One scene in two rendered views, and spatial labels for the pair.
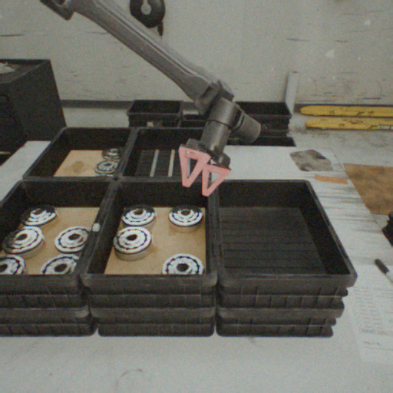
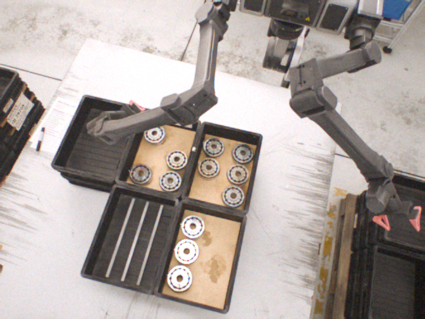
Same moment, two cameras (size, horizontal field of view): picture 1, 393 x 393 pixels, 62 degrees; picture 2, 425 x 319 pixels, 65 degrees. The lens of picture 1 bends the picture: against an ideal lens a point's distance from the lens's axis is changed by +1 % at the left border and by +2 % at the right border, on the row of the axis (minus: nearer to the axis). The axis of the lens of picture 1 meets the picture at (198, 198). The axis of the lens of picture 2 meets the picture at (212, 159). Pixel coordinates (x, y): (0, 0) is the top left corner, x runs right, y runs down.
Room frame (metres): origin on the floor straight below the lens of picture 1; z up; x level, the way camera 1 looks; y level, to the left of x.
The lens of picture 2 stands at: (1.25, 0.44, 2.33)
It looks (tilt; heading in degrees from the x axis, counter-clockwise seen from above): 67 degrees down; 188
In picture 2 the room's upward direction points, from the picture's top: 5 degrees clockwise
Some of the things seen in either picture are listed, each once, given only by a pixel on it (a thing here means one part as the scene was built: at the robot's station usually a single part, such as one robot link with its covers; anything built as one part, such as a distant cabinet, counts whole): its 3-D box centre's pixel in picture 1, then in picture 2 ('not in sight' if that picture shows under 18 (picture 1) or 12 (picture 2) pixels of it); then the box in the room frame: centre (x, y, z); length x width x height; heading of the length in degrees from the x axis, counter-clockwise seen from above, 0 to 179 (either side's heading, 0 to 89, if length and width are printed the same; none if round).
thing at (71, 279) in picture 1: (44, 222); (223, 166); (0.67, 0.41, 0.92); 0.40 x 0.30 x 0.02; 0
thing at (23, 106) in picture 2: not in sight; (19, 111); (0.40, -0.97, 0.41); 0.31 x 0.02 x 0.16; 177
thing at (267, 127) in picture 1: (258, 136); not in sight; (2.40, -0.48, 0.37); 0.40 x 0.30 x 0.45; 87
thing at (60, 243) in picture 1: (74, 239); (209, 168); (0.67, 0.34, 0.86); 0.10 x 0.10 x 0.01
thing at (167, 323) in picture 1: (161, 264); not in sight; (0.67, 0.11, 0.76); 0.40 x 0.30 x 0.12; 0
